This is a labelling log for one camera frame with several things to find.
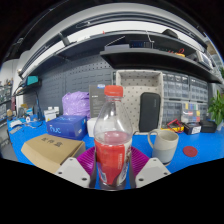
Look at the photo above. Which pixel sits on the white and grey mug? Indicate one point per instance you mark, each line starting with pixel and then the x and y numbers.
pixel 165 145

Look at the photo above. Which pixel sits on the clear organizer with coloured parts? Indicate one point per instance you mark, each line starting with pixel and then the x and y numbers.
pixel 190 111

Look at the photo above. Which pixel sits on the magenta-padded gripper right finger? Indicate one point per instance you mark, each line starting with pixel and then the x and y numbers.
pixel 153 171

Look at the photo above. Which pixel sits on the white carton box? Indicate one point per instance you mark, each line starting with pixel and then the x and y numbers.
pixel 91 127

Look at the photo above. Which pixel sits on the black overhead shelf unit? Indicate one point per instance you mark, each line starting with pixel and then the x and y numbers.
pixel 150 59

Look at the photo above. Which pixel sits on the dark grey upright box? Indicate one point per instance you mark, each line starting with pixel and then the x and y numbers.
pixel 96 100

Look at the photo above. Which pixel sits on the grey small-parts drawer cabinet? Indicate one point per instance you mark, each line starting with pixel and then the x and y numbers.
pixel 198 88
pixel 176 86
pixel 204 110
pixel 171 110

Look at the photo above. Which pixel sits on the white dotted fabric tray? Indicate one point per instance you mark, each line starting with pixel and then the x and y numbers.
pixel 133 86

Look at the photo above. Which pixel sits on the brown cardboard box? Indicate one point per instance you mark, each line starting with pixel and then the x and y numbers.
pixel 50 150

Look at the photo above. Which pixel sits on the distant storage shelf unit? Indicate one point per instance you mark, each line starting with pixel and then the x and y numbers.
pixel 4 100

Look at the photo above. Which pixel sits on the blue carton box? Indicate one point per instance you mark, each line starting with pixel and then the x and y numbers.
pixel 66 127

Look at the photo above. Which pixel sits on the purple plastic bag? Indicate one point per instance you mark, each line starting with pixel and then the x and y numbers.
pixel 76 104

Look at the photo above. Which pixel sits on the yellow multimeter with red leads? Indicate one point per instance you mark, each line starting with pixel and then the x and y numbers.
pixel 172 126

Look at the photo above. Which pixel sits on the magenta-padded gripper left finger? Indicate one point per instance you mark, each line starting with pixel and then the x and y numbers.
pixel 72 171

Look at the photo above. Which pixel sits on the small white labelled box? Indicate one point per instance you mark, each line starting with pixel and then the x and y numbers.
pixel 51 114

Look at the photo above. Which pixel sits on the green potted plant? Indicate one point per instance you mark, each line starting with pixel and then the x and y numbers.
pixel 217 110

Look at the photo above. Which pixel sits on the flat black case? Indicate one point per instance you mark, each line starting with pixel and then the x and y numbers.
pixel 208 126

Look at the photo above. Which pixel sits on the black box with white label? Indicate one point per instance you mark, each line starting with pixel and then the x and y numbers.
pixel 192 128

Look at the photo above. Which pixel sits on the clear bottle with red label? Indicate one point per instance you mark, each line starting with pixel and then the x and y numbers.
pixel 112 156

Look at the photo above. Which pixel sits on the black zip pouch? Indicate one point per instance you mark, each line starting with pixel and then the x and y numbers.
pixel 150 111

